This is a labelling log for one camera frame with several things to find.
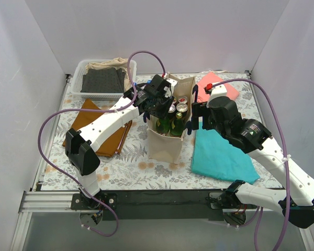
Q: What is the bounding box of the beige canvas tote bag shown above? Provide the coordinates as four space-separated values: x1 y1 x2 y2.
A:
147 74 197 164

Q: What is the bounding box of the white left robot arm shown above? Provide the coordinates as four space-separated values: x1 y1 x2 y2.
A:
65 75 178 209

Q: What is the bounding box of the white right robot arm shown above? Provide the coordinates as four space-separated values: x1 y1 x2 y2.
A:
192 96 314 229

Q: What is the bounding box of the dark can dented lid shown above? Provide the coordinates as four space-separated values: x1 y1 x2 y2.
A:
169 104 176 113

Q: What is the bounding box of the green Perrier bottle near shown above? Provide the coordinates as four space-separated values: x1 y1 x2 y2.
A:
156 117 170 136

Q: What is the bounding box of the green perrier bottle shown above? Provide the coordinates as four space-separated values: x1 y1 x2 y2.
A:
156 117 170 136
170 112 185 137

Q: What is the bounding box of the red tab can right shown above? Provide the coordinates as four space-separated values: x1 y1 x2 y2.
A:
178 96 188 104

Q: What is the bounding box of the dark can silver pull-tab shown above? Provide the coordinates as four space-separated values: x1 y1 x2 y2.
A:
176 103 188 113

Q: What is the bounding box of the green Perrier bottle far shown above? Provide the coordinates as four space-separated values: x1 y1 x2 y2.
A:
170 112 185 137

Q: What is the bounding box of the pink folded cloth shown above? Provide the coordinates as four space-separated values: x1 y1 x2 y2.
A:
197 72 239 102

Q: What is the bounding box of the teal folded cloth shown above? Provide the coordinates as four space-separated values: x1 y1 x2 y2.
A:
191 122 260 184

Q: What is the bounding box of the beige crumpled cloth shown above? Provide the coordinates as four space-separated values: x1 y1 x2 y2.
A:
81 58 134 93

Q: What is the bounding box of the dark grey dotted cloth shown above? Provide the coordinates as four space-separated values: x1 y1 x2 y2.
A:
81 67 126 93

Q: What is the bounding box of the floral patterned table mat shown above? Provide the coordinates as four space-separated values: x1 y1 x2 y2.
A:
39 80 282 191

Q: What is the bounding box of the white plastic basket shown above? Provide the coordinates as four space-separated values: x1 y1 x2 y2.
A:
70 58 130 100

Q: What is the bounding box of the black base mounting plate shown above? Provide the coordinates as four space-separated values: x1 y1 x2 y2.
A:
71 189 254 222

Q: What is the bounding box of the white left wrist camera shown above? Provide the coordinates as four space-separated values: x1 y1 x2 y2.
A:
163 74 178 93

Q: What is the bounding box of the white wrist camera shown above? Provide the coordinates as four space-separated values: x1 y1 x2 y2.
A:
204 82 227 102
163 74 178 93

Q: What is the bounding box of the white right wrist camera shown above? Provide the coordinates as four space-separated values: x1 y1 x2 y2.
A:
204 82 227 102

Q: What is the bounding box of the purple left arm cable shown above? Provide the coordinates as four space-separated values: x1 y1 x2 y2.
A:
37 50 168 237

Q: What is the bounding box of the aluminium frame rail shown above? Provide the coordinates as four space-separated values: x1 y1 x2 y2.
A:
10 190 79 251

